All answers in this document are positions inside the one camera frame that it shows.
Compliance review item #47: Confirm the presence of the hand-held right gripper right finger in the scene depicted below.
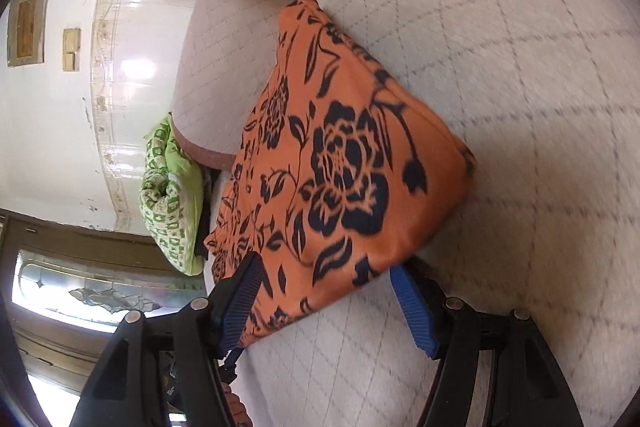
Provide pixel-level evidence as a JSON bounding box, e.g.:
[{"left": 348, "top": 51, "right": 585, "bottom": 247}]
[{"left": 389, "top": 257, "right": 586, "bottom": 427}]

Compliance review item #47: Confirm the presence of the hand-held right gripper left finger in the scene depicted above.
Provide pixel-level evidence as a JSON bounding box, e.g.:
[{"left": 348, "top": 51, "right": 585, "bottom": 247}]
[{"left": 67, "top": 252, "right": 265, "bottom": 427}]

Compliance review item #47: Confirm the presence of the orange floral shirt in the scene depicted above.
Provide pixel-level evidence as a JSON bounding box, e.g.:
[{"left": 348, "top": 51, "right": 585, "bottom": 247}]
[{"left": 205, "top": 0, "right": 477, "bottom": 350}]

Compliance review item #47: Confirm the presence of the green patterned pillow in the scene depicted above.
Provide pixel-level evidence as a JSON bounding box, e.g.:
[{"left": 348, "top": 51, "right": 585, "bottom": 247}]
[{"left": 139, "top": 114, "right": 206, "bottom": 278}]

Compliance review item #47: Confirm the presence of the wooden door with glass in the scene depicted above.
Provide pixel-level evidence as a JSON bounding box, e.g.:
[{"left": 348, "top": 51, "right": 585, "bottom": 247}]
[{"left": 0, "top": 207, "right": 221, "bottom": 427}]

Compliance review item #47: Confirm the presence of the pink bolster cushion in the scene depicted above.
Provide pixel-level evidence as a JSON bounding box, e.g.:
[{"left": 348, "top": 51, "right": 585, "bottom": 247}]
[{"left": 172, "top": 0, "right": 321, "bottom": 172}]

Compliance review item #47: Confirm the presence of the small framed picture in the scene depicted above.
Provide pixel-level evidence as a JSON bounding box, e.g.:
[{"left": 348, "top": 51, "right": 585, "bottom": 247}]
[{"left": 6, "top": 0, "right": 51, "bottom": 68}]

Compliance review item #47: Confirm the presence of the braided cord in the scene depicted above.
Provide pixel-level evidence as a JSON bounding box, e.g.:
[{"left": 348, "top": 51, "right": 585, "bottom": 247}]
[{"left": 220, "top": 347, "right": 248, "bottom": 427}]

